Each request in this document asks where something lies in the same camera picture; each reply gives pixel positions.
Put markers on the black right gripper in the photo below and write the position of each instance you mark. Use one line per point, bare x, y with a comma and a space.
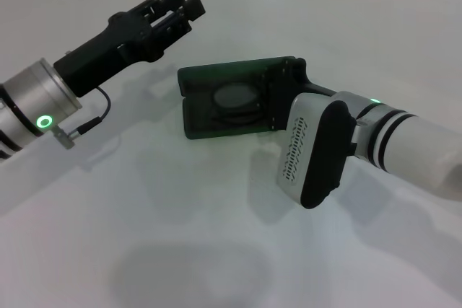
288, 88

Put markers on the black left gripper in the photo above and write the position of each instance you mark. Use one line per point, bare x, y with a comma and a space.
108, 55

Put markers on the black glasses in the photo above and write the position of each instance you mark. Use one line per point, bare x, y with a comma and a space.
236, 97

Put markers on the green glasses case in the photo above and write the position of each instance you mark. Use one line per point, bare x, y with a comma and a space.
195, 77

